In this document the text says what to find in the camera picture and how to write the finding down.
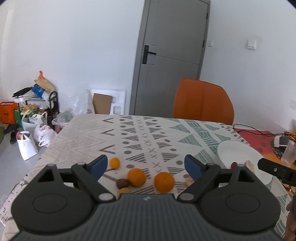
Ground peeled pomelo segment large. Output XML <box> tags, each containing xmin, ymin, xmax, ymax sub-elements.
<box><xmin>185</xmin><ymin>177</ymin><xmax>195</xmax><ymax>187</ymax></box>

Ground small orange kumquat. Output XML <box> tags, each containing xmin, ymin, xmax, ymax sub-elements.
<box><xmin>109</xmin><ymin>158</ymin><xmax>120</xmax><ymax>170</ymax></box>

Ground red plum fruit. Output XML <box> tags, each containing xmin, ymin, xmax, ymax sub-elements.
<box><xmin>231</xmin><ymin>162</ymin><xmax>237</xmax><ymax>169</ymax></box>

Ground peeled pomelo segment small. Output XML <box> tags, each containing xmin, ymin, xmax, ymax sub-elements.
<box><xmin>244</xmin><ymin>160</ymin><xmax>255</xmax><ymax>173</ymax></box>

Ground large orange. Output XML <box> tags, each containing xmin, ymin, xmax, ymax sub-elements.
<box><xmin>154</xmin><ymin>172</ymin><xmax>175</xmax><ymax>193</ymax></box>
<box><xmin>127</xmin><ymin>168</ymin><xmax>146</xmax><ymax>188</ymax></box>

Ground yellow-green round fruit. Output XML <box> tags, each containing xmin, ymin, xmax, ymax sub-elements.
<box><xmin>117</xmin><ymin>187</ymin><xmax>132</xmax><ymax>198</ymax></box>

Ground person's right hand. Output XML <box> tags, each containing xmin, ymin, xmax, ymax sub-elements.
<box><xmin>283</xmin><ymin>200</ymin><xmax>296</xmax><ymax>241</ymax></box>

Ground white charger adapter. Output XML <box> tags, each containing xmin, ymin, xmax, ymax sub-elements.
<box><xmin>273</xmin><ymin>136</ymin><xmax>290</xmax><ymax>148</ymax></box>

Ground white round plate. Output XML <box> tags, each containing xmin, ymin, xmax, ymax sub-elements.
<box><xmin>217</xmin><ymin>141</ymin><xmax>273</xmax><ymax>185</ymax></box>

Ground red orange cartoon mat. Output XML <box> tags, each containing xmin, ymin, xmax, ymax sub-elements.
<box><xmin>234</xmin><ymin>127</ymin><xmax>285</xmax><ymax>165</ymax></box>

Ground patterned white tablecloth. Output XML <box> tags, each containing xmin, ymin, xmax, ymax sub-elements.
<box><xmin>0</xmin><ymin>113</ymin><xmax>292</xmax><ymax>241</ymax></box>

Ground white red plastic bag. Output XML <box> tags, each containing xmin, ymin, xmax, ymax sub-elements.
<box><xmin>34</xmin><ymin>124</ymin><xmax>57</xmax><ymax>147</ymax></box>

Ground white paper shopping bag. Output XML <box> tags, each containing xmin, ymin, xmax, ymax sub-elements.
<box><xmin>16</xmin><ymin>131</ymin><xmax>38</xmax><ymax>161</ymax></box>

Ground white foam board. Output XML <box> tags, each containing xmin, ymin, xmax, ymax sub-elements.
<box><xmin>89</xmin><ymin>88</ymin><xmax>126</xmax><ymax>115</ymax></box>

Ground orange chair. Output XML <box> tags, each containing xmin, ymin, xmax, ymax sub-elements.
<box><xmin>173</xmin><ymin>78</ymin><xmax>234</xmax><ymax>125</ymax></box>

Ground black metal shelf rack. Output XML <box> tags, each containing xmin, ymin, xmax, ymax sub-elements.
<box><xmin>12</xmin><ymin>90</ymin><xmax>60</xmax><ymax>127</ymax></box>

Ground blue white package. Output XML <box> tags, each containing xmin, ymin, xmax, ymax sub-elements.
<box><xmin>32</xmin><ymin>84</ymin><xmax>51</xmax><ymax>100</ymax></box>

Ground orange gift box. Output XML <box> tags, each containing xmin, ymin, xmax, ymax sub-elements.
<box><xmin>0</xmin><ymin>102</ymin><xmax>17</xmax><ymax>124</ymax></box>

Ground grey door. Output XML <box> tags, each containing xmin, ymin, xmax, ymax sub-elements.
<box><xmin>129</xmin><ymin>1</ymin><xmax>211</xmax><ymax>118</ymax></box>

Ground black cable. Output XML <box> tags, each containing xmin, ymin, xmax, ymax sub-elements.
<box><xmin>233</xmin><ymin>123</ymin><xmax>296</xmax><ymax>137</ymax></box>

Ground cardboard box by wall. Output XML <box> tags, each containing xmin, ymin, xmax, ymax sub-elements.
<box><xmin>93</xmin><ymin>93</ymin><xmax>112</xmax><ymax>114</ymax></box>

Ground brown paper bag orange handle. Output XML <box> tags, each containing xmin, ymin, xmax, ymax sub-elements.
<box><xmin>34</xmin><ymin>71</ymin><xmax>55</xmax><ymax>92</ymax></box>

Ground black door handle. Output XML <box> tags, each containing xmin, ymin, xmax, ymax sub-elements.
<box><xmin>142</xmin><ymin>45</ymin><xmax>156</xmax><ymax>64</ymax></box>

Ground white wall switch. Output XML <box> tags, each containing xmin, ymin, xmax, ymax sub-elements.
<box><xmin>247</xmin><ymin>40</ymin><xmax>257</xmax><ymax>50</ymax></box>

